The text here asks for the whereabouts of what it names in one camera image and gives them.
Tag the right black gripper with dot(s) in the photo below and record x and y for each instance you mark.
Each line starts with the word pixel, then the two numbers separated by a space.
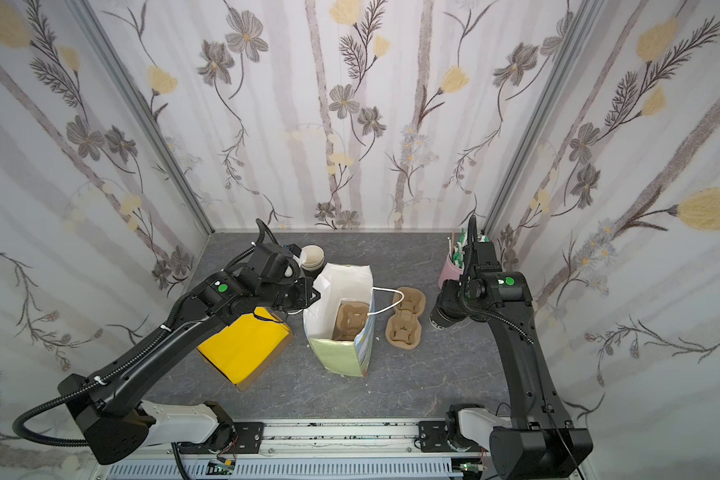
pixel 450 313

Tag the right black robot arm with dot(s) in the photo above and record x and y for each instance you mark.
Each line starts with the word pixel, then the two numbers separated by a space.
pixel 539 440

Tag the yellow napkins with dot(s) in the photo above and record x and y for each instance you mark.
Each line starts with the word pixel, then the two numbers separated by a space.
pixel 243 345

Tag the green white paper bag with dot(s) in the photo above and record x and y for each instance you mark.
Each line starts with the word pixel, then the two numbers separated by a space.
pixel 338 283

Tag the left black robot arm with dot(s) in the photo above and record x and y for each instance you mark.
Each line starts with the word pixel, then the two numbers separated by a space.
pixel 105 411

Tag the green white wrapped straws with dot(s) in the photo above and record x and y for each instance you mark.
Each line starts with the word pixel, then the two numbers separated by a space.
pixel 457 245

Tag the black paper coffee cup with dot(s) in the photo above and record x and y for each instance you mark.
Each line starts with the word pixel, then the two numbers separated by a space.
pixel 440 320

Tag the brown pulp cup carrier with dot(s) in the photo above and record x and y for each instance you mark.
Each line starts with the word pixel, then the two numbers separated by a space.
pixel 350 320
pixel 404 329

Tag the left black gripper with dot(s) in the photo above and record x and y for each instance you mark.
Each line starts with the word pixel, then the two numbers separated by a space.
pixel 303 293

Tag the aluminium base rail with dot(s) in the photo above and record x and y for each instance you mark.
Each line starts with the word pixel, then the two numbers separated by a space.
pixel 374 448

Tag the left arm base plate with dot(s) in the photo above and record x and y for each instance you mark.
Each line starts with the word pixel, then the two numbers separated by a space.
pixel 248 438

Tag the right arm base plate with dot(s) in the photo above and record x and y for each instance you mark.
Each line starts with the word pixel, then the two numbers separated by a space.
pixel 433 437

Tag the pink straw holder cup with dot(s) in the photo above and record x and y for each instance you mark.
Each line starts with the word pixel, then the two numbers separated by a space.
pixel 449 271

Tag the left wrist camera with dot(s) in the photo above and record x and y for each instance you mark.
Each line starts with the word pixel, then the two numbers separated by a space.
pixel 293 252

